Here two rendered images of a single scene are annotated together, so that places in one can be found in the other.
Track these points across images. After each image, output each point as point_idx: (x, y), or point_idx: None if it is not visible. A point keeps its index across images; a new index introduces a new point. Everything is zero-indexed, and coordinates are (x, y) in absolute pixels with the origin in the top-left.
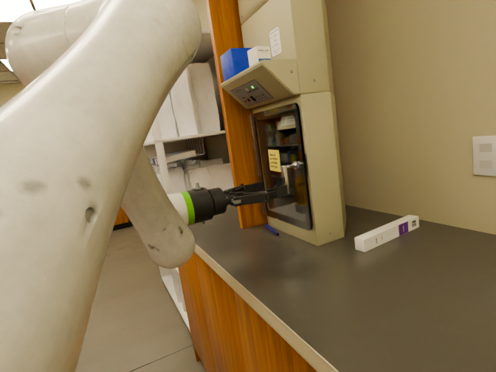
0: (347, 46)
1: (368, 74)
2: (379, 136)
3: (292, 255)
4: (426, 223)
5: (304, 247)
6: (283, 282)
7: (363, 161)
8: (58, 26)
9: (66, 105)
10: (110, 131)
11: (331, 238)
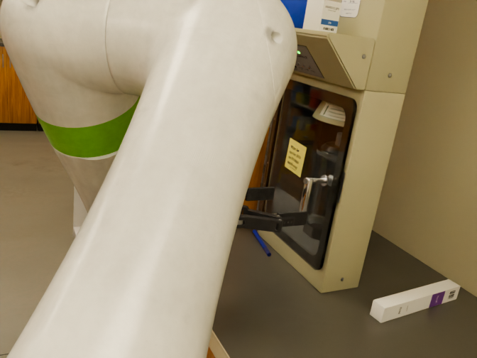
0: (443, 11)
1: (460, 65)
2: (443, 155)
3: (285, 300)
4: (465, 295)
5: (302, 290)
6: (269, 344)
7: (409, 178)
8: (97, 19)
9: (166, 314)
10: (203, 334)
11: (341, 286)
